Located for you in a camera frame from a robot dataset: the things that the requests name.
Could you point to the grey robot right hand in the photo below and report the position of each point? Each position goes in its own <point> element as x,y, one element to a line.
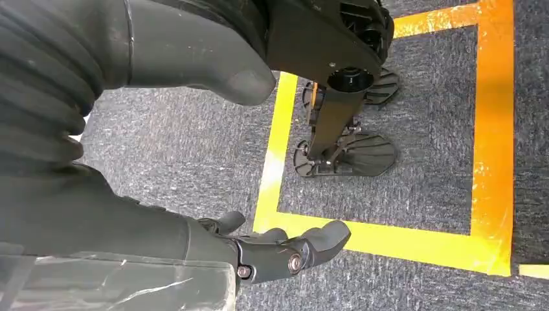
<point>85,223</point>

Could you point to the robot's black left foot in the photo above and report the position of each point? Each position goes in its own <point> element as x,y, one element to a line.
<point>384,88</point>

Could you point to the robot's black foot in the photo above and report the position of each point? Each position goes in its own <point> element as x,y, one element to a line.
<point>364,156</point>
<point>384,88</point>

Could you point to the yellow floor tape strip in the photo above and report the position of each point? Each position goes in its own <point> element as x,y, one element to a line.
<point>534,271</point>

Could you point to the robot's black left leg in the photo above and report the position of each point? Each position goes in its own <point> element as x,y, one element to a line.
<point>315,96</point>

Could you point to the yellow floor tape square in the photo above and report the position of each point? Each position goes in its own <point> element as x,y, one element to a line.
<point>274,171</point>

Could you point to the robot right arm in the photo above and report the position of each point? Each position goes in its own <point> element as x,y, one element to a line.
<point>43,86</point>

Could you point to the robot's black right foot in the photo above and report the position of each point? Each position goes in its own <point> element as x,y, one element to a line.
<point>364,156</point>

